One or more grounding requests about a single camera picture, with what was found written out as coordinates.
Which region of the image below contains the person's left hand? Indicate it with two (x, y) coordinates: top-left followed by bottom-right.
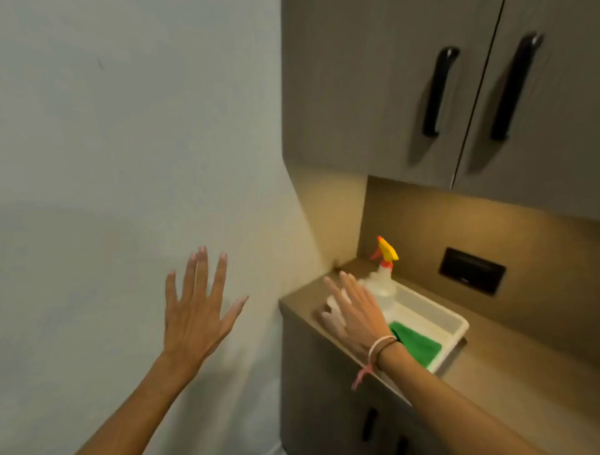
(164, 246), (250, 365)

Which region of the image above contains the person's right hand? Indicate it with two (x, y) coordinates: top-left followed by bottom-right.
(321, 270), (399, 365)

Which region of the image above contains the person's right forearm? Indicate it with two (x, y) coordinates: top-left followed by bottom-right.
(376, 341), (547, 455)

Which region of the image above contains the person's left forearm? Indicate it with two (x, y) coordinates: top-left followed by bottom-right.
(74, 351), (208, 455)

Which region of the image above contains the clear spray bottle yellow nozzle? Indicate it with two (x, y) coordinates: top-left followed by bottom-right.
(358, 235), (400, 320)

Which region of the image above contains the grey wood base cabinet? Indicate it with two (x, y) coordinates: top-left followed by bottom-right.
(279, 305), (441, 455)

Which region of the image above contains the green cleaning cloth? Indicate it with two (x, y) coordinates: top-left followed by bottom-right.
(388, 321), (443, 371)

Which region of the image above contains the white plastic tray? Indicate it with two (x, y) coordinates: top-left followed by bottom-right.
(326, 277), (470, 407)

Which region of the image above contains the pink string bracelet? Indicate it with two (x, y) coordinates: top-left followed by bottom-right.
(351, 335), (399, 393)

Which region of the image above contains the black wall socket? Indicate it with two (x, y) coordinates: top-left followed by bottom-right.
(438, 247), (507, 297)

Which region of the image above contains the grey wood wall cabinet door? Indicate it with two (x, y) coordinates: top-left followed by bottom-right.
(453, 0), (600, 222)
(281, 0), (505, 189)

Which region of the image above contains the long black cabinet handle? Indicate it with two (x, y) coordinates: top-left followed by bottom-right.
(422, 46), (461, 138)
(490, 32), (545, 142)

